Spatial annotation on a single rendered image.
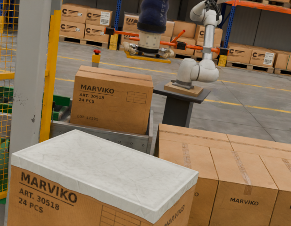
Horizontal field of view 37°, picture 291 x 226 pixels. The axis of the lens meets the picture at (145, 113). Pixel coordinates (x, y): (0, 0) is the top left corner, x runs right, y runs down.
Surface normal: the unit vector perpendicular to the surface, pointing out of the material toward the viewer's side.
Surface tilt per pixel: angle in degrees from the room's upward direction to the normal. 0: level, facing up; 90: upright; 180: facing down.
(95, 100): 90
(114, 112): 90
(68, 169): 0
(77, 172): 0
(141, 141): 90
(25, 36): 90
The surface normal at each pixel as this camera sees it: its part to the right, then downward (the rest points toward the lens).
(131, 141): -0.03, 0.29
